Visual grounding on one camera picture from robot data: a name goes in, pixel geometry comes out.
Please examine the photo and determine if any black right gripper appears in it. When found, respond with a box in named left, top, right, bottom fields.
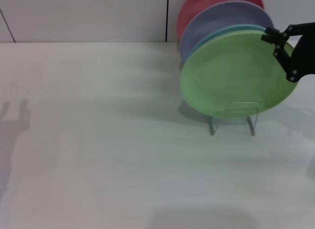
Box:
left=261, top=22, right=315, bottom=82

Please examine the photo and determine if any green plate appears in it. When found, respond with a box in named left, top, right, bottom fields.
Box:
left=179, top=29, right=300, bottom=119

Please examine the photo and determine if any light blue plate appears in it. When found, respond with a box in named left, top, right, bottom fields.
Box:
left=189, top=24, right=268, bottom=57

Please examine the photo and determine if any purple plate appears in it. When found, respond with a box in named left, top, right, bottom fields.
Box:
left=179, top=0, right=274, bottom=62

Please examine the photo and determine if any red plate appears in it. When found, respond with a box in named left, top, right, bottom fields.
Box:
left=176, top=0, right=265, bottom=40

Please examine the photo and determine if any metal wire plate rack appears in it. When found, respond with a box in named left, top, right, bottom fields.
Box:
left=208, top=100, right=262, bottom=136

